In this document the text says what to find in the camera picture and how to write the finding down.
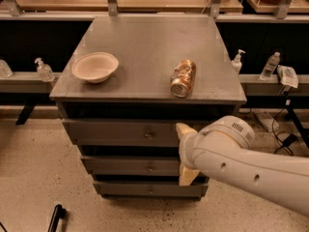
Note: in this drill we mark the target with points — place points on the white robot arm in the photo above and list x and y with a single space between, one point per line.
222 151

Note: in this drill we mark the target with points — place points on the wooden desk top left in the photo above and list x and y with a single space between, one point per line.
124 6

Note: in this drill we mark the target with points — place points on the grey drawer cabinet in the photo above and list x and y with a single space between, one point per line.
148 48

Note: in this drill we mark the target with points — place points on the clear water bottle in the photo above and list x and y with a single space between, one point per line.
270 66

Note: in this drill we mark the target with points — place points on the grey bottom drawer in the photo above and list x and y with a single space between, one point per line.
156 189

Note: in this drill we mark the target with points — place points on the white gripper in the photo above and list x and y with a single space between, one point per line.
185 147

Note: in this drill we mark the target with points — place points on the black object at bottom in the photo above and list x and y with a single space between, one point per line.
58 213

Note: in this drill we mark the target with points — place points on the white paper bowl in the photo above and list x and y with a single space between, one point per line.
95 67

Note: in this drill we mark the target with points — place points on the crushed orange soda can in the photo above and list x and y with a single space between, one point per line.
182 78

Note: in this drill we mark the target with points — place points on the wooden desk top right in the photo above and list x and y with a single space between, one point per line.
263 7

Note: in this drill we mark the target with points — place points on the clear sanitizer pump bottle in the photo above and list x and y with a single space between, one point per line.
44 71

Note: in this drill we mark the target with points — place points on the crumpled white packet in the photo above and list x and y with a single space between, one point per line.
287 76

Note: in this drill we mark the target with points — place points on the white sanitizer pump bottle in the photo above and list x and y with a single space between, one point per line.
236 62

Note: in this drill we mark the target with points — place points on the grey top drawer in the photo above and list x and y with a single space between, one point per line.
122 132

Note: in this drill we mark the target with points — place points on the wooden desk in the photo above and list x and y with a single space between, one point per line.
124 6
263 7

